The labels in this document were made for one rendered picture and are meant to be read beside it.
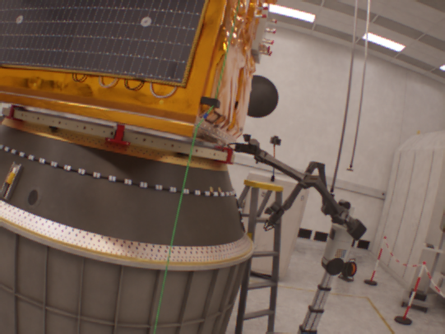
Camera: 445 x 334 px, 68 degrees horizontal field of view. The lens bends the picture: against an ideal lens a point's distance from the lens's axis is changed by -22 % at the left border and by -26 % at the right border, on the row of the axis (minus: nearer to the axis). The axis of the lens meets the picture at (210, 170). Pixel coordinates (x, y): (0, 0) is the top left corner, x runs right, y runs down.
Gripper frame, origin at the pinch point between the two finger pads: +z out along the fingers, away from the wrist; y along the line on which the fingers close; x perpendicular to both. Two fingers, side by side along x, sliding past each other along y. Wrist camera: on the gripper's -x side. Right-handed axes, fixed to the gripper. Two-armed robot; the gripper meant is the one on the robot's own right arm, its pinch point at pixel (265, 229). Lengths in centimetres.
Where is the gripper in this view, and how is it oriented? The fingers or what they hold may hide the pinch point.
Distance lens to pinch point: 324.8
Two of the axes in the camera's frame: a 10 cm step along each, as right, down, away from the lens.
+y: 0.1, 0.5, -10.0
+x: 7.3, 6.8, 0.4
